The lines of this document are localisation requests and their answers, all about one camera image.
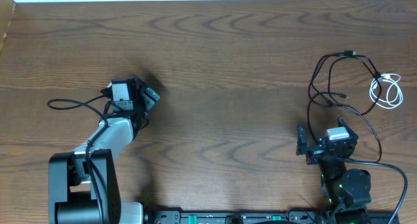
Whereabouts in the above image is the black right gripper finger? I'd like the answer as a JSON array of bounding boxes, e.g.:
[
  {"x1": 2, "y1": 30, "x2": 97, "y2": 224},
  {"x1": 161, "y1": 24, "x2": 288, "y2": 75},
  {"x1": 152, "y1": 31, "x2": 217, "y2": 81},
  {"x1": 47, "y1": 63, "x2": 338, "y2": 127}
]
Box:
[
  {"x1": 337, "y1": 116, "x2": 358, "y2": 138},
  {"x1": 296, "y1": 124, "x2": 308, "y2": 155}
]

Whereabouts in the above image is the white USB cable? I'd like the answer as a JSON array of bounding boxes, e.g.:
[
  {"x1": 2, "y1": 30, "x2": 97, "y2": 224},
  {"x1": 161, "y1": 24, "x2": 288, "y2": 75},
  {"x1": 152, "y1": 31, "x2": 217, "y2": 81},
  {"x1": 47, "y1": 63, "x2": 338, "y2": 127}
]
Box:
[{"x1": 369, "y1": 72, "x2": 404, "y2": 110}]

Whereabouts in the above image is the black USB cable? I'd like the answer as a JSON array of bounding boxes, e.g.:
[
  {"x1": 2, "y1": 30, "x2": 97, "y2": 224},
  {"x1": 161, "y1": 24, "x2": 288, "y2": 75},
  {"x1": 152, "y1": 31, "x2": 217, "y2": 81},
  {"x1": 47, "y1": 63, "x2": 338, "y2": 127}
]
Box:
[
  {"x1": 309, "y1": 53, "x2": 384, "y2": 117},
  {"x1": 306, "y1": 50, "x2": 383, "y2": 164}
]

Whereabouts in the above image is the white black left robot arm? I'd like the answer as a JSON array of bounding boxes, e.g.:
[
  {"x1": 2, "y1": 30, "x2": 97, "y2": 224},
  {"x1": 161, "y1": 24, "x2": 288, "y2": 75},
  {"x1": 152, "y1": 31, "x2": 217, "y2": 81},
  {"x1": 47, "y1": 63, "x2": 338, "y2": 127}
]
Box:
[{"x1": 48, "y1": 77, "x2": 160, "y2": 223}]

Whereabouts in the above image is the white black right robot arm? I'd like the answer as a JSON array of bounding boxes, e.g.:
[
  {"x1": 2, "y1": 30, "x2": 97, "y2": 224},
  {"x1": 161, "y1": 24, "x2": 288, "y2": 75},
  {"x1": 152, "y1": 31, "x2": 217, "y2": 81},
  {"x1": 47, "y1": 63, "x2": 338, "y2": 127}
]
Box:
[{"x1": 296, "y1": 117, "x2": 371, "y2": 223}]

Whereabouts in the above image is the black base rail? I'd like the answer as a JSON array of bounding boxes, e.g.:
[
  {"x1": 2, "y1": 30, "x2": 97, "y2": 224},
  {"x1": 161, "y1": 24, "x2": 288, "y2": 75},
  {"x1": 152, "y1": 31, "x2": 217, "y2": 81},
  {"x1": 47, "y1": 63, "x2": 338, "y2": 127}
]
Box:
[{"x1": 143, "y1": 210, "x2": 399, "y2": 224}]

